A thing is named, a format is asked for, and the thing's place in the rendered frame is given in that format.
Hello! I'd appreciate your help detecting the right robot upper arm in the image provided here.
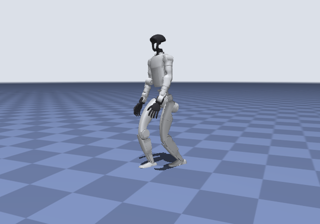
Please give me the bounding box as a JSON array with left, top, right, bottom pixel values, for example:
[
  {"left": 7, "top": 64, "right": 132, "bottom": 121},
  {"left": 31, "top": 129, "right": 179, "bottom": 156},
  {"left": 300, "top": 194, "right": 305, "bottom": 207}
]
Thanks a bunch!
[{"left": 145, "top": 59, "right": 153, "bottom": 85}]

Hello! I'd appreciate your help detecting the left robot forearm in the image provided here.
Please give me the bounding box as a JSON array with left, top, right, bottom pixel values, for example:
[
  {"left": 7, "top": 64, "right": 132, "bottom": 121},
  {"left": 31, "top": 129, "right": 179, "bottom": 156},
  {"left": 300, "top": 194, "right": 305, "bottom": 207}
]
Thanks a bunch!
[{"left": 157, "top": 75, "right": 171, "bottom": 102}]

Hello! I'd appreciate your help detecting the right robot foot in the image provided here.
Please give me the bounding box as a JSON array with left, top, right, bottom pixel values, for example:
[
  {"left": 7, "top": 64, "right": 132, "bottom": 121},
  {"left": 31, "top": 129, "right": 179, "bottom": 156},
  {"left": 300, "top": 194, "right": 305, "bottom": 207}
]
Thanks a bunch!
[{"left": 139, "top": 162, "right": 157, "bottom": 168}]

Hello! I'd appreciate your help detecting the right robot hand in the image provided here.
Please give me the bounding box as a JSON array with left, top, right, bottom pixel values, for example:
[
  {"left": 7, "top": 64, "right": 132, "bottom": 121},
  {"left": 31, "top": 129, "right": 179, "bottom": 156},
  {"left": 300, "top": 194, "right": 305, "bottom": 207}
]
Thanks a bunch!
[{"left": 134, "top": 97, "right": 145, "bottom": 116}]

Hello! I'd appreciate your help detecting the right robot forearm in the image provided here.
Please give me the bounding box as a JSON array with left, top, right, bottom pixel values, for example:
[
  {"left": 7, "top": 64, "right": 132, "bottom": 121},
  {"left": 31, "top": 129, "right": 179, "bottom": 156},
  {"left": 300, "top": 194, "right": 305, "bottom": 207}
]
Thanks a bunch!
[{"left": 142, "top": 82, "right": 151, "bottom": 103}]

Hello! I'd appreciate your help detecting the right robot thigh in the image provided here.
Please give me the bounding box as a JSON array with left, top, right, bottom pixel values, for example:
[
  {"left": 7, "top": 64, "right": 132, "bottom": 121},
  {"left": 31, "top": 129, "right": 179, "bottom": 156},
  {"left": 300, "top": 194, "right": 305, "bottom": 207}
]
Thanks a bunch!
[{"left": 138, "top": 98, "right": 161, "bottom": 139}]

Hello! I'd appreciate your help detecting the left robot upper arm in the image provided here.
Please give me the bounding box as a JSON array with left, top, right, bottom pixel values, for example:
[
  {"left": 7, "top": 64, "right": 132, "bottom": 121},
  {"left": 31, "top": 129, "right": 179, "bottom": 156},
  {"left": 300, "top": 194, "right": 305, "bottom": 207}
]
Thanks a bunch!
[{"left": 163, "top": 55, "right": 173, "bottom": 82}]

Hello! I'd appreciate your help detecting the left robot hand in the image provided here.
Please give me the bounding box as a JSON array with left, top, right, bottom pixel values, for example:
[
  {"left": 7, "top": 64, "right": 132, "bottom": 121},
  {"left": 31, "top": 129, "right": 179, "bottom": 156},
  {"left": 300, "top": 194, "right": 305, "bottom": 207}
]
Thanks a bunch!
[{"left": 148, "top": 97, "right": 164, "bottom": 119}]

